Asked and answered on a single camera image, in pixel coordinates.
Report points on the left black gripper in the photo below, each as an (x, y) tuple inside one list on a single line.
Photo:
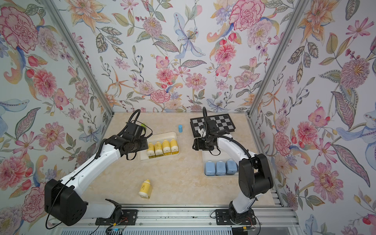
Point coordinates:
[(145, 143)]

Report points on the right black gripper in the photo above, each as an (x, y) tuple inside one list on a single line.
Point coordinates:
[(199, 144)]

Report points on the white tray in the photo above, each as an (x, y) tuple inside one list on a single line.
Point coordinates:
[(207, 156), (142, 155)]

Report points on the yellow sharpener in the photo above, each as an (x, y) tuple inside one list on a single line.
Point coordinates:
[(151, 151), (158, 148), (166, 147), (174, 146), (146, 189)]

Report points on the blue sharpener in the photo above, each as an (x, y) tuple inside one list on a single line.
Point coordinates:
[(220, 168), (231, 167), (210, 169)]

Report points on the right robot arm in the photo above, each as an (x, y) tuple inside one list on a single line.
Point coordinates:
[(255, 178)]

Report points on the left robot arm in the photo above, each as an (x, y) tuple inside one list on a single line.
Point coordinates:
[(63, 198)]

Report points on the black white checkerboard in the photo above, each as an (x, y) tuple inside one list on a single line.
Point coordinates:
[(223, 121)]

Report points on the blue cylinder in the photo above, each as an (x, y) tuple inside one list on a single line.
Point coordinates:
[(180, 128)]

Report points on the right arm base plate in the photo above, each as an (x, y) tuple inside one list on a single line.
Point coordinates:
[(231, 217)]

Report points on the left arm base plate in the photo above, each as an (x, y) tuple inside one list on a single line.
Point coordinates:
[(126, 216)]

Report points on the aluminium mounting rail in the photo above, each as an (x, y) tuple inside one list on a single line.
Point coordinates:
[(153, 220)]

